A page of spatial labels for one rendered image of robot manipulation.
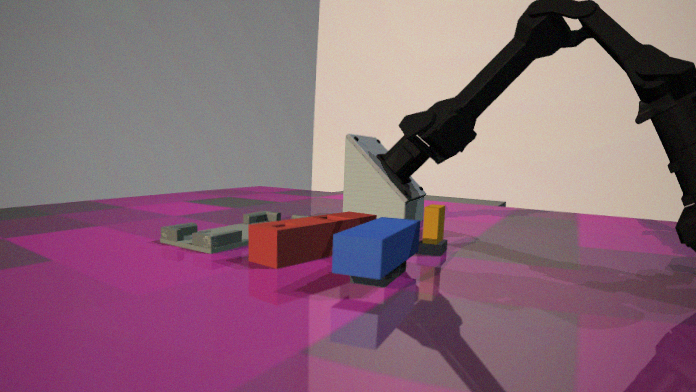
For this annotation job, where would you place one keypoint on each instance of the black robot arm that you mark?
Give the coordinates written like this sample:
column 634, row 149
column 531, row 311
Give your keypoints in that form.
column 665, row 85

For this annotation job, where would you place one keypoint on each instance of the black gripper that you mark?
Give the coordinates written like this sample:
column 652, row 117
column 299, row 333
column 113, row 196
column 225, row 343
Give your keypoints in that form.
column 683, row 164

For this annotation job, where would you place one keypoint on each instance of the orange rectangular block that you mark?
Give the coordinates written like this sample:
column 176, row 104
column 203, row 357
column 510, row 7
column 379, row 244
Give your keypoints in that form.
column 434, row 216

